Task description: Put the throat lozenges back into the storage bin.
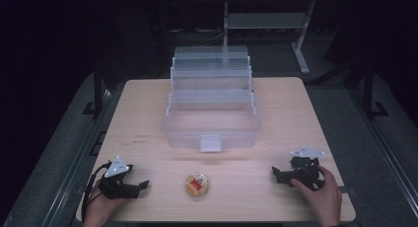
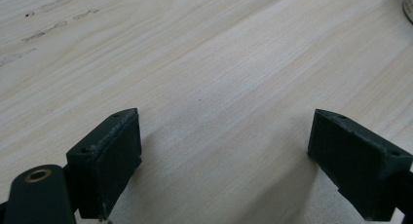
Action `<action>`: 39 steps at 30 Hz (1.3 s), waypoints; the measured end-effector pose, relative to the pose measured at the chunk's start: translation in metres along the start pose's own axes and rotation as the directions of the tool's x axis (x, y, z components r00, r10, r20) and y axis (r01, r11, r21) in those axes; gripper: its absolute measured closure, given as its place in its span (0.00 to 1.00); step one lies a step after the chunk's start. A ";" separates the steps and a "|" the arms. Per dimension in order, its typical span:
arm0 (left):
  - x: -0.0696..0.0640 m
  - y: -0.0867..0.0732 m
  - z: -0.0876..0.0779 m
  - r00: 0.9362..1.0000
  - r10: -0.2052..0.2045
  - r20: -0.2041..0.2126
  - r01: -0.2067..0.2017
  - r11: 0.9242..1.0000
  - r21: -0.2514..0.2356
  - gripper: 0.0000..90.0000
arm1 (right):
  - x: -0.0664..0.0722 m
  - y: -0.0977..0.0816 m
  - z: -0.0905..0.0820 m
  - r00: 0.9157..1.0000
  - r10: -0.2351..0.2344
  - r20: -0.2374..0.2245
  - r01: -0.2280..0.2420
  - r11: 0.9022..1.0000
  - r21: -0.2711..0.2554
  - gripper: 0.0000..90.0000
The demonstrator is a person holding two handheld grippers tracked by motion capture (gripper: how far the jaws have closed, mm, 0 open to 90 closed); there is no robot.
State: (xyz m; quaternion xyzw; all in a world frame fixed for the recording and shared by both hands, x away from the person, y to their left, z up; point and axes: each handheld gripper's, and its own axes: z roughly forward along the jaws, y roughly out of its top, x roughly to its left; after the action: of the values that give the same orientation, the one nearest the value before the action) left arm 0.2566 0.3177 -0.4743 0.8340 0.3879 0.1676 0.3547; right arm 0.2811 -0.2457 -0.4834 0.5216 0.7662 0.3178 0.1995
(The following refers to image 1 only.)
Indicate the grey metal stand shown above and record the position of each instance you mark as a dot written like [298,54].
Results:
[267,21]

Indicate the black metal post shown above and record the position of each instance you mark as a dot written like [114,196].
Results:
[368,89]
[98,89]

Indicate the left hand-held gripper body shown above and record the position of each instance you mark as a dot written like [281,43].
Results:
[113,184]

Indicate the round yellow tin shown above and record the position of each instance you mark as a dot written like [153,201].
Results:
[197,185]

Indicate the clear plastic tiered storage box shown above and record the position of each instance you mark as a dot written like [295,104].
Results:
[210,118]

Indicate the person's right hand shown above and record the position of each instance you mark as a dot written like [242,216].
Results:
[323,197]

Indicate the person's left hand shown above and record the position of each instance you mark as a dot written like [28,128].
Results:
[102,209]

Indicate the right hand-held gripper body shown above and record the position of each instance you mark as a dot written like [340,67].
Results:
[304,169]

